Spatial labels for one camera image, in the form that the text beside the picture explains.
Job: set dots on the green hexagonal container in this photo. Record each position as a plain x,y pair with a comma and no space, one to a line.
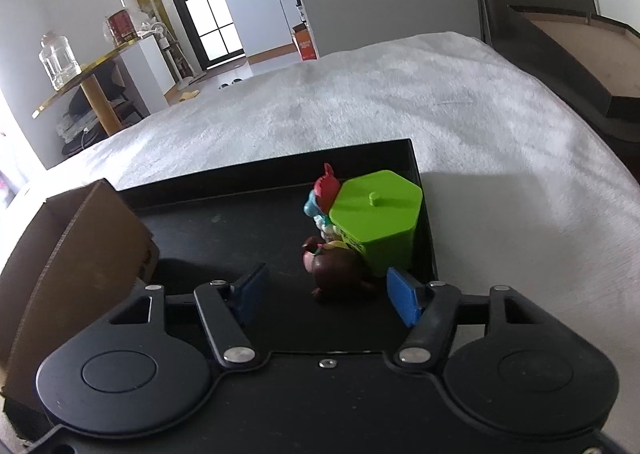
378,214

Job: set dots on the dark sofa with wooden panel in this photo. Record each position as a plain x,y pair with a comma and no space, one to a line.
589,61

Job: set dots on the yellow slippers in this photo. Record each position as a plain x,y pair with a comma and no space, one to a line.
189,95

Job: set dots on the brown cardboard box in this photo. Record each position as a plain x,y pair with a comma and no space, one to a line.
78,258

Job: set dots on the clear glass jar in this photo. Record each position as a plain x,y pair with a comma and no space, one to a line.
58,59

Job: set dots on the pair of black slippers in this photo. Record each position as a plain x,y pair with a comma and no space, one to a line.
236,80

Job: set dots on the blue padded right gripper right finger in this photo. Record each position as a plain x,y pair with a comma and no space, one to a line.
429,313

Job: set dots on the black shallow tray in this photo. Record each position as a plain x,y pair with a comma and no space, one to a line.
216,224

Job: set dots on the round gold side table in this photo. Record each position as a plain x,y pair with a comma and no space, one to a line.
93,91

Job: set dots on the orange cardboard box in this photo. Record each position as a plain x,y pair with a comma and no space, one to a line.
304,44

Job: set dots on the white kitchen cabinet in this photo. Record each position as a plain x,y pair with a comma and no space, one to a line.
265,27

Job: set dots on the brown pink toy figurine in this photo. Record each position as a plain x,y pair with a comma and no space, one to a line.
335,267

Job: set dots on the red tin can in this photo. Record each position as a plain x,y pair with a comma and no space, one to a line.
121,27

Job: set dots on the red hat smurf figurine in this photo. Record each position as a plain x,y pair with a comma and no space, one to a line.
319,202

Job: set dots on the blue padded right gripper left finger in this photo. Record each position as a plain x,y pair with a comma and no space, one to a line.
226,308

